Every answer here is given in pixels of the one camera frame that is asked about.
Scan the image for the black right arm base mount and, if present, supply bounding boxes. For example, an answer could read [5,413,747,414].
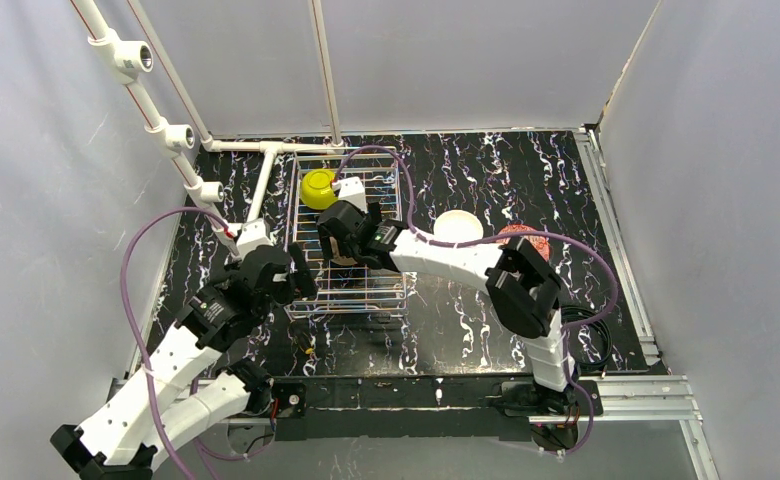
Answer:
[483,381,604,456]

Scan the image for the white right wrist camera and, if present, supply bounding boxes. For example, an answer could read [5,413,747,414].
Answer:
[332,177,368,213]

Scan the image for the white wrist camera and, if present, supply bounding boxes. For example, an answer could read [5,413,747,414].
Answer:
[332,177,368,213]
[231,218,274,260]

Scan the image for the white ceramic bowl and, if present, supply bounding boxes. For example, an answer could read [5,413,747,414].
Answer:
[433,210,484,243]

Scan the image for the white pvc pipe frame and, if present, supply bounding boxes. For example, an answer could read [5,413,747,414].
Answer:
[70,0,343,252]

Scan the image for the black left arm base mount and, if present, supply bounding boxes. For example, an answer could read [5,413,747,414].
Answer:
[227,380,308,458]

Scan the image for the yellow-green plastic bowl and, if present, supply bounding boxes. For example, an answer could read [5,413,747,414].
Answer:
[299,169,337,211]

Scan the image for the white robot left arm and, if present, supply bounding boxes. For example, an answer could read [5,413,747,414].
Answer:
[50,244,317,479]

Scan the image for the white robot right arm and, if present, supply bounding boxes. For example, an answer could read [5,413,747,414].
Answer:
[316,200,575,392]

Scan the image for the red patterned bowl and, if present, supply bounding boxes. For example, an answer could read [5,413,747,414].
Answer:
[498,224,551,261]

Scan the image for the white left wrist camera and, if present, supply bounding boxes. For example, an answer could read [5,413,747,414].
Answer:
[231,218,274,260]

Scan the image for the black yellow screwdriver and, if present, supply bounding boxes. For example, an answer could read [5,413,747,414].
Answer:
[288,322,315,357]

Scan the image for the beige ceramic bowl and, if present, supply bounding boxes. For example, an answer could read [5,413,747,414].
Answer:
[329,238,362,267]

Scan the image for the aluminium base frame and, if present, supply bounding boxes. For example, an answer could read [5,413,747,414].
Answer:
[88,125,723,480]

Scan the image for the coiled black cable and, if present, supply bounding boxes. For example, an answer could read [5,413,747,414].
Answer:
[558,303,618,372]

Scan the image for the white wire dish rack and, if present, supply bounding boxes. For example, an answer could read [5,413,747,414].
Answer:
[287,152,407,318]

